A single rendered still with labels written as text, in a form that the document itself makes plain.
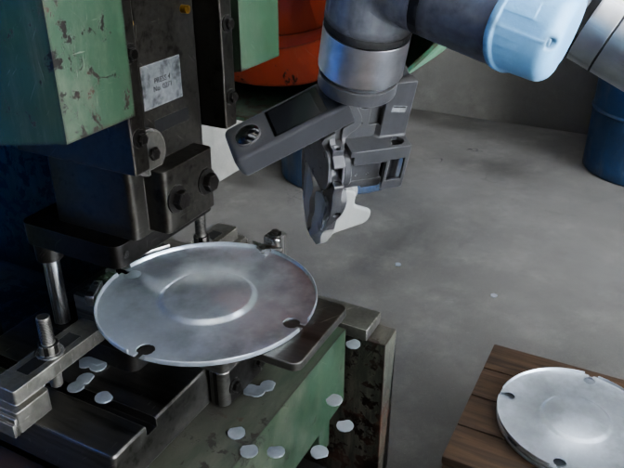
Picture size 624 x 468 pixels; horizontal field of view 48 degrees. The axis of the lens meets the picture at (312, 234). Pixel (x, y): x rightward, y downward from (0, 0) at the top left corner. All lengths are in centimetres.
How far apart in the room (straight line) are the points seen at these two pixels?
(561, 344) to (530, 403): 85
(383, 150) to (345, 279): 184
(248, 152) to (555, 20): 28
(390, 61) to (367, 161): 11
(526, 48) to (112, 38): 39
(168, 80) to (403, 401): 132
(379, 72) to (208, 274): 48
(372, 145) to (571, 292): 195
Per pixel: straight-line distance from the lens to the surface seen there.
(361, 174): 67
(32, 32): 67
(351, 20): 57
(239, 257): 102
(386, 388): 119
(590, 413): 145
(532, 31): 51
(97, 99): 70
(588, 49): 64
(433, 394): 200
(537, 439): 137
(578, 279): 264
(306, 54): 111
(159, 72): 84
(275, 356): 82
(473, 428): 139
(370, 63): 58
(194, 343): 85
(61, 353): 92
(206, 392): 96
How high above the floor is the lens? 128
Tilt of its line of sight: 28 degrees down
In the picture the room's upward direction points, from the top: straight up
